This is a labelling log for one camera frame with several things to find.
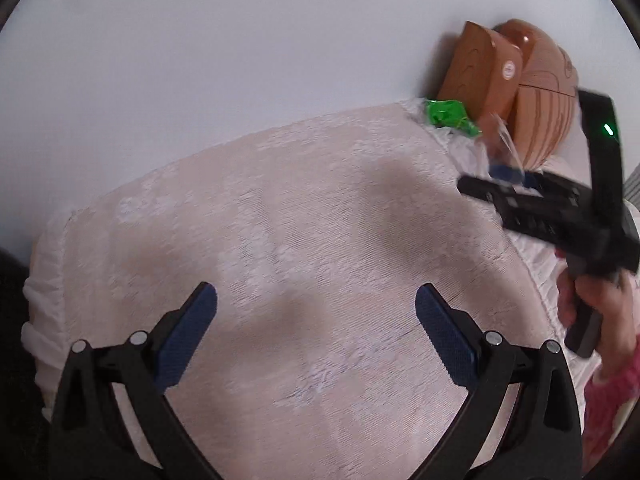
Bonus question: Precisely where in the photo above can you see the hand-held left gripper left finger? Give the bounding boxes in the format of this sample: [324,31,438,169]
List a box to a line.
[50,281,218,480]

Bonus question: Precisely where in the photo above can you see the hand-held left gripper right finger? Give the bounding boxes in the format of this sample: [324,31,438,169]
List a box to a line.
[415,282,584,480]

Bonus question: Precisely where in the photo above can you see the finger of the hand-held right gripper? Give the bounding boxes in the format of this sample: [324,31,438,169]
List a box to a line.
[457,175,608,248]
[492,162,593,201]

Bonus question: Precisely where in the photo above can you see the blue and clear packet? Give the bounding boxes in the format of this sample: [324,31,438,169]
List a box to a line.
[477,112,538,187]

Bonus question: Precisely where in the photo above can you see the person's right forearm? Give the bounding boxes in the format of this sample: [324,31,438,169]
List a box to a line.
[582,357,640,478]

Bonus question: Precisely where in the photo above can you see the person's right hand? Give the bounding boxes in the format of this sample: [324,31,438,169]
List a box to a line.
[556,255,640,381]

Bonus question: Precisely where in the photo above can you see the bed with pink sheet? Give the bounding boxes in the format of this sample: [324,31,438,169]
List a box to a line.
[520,152,640,391]

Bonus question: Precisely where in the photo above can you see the wooden headboard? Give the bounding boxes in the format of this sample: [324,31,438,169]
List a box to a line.
[435,19,581,171]

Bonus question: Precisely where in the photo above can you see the green crumpled wrapper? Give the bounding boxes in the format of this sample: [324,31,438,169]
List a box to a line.
[424,99,483,138]

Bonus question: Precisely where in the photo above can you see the white lace table cloth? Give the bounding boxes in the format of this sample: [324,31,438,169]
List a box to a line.
[21,97,566,476]

